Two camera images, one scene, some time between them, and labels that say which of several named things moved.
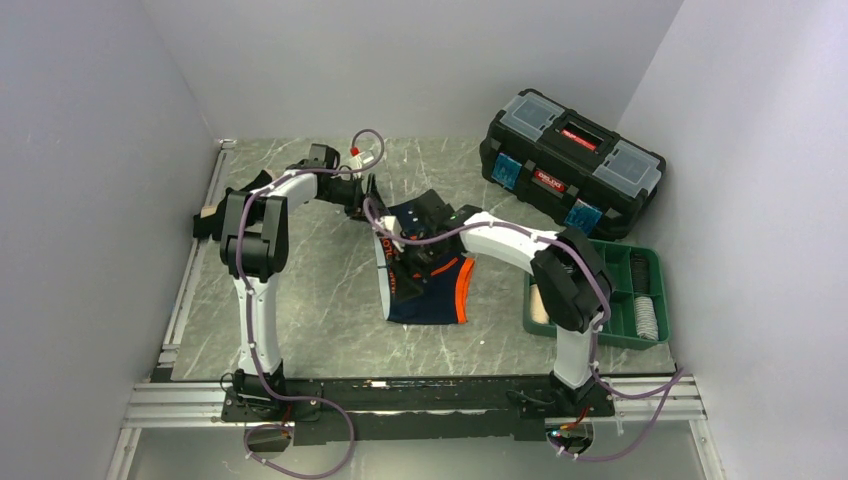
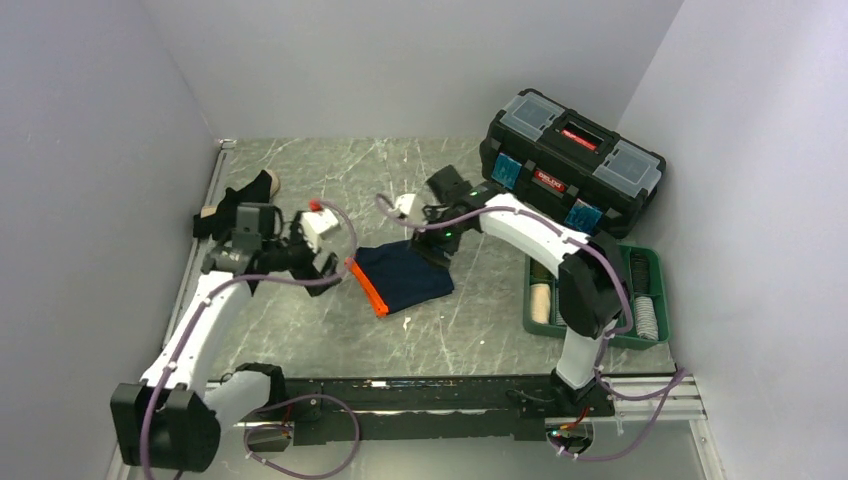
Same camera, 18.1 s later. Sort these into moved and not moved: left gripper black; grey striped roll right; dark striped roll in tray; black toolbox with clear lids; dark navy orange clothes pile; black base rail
Moved: left gripper black; dark navy orange clothes pile
Not moved: black base rail; dark striped roll in tray; grey striped roll right; black toolbox with clear lids
